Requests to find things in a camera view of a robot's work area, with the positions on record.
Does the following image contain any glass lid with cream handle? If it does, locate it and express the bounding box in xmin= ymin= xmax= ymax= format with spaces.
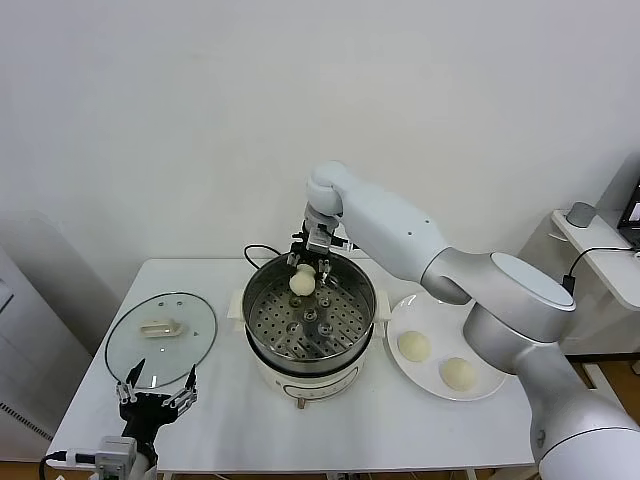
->
xmin=103 ymin=292 xmax=220 ymax=390

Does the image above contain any white cabinet unit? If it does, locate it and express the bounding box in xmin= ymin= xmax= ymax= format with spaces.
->
xmin=0 ymin=247 xmax=94 ymax=441

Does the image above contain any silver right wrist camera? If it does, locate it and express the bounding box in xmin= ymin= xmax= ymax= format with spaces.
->
xmin=305 ymin=219 xmax=336 ymax=251

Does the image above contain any black left camera cable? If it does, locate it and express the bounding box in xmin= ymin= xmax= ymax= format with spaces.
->
xmin=39 ymin=449 xmax=101 ymax=480

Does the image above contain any black cable with adapter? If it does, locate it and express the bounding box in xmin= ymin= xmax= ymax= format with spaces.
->
xmin=562 ymin=244 xmax=640 ymax=296

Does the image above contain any black cooker power cable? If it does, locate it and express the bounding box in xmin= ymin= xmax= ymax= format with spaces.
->
xmin=243 ymin=243 xmax=281 ymax=271

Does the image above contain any white round plate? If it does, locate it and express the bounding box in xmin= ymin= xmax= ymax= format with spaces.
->
xmin=386 ymin=291 xmax=507 ymax=402

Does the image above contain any perforated steel steamer basket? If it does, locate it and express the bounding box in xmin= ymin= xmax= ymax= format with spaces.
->
xmin=241 ymin=248 xmax=377 ymax=374

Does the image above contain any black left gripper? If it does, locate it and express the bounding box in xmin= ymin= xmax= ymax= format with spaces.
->
xmin=115 ymin=357 xmax=199 ymax=442

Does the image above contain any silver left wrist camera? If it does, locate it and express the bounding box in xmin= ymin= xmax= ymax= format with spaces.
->
xmin=94 ymin=435 xmax=137 ymax=475

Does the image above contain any white side desk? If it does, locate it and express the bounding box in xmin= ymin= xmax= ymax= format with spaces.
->
xmin=549 ymin=208 xmax=640 ymax=309

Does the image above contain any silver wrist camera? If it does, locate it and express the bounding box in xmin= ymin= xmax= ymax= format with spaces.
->
xmin=94 ymin=435 xmax=137 ymax=475
xmin=305 ymin=219 xmax=336 ymax=251

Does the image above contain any white steamed baozi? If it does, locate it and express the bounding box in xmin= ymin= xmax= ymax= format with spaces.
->
xmin=288 ymin=264 xmax=317 ymax=297
xmin=396 ymin=330 xmax=432 ymax=362
xmin=438 ymin=356 xmax=479 ymax=391

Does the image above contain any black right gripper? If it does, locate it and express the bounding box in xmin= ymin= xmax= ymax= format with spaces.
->
xmin=286 ymin=224 xmax=332 ymax=286

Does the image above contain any black laptop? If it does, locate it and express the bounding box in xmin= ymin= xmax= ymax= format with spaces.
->
xmin=617 ymin=172 xmax=640 ymax=249

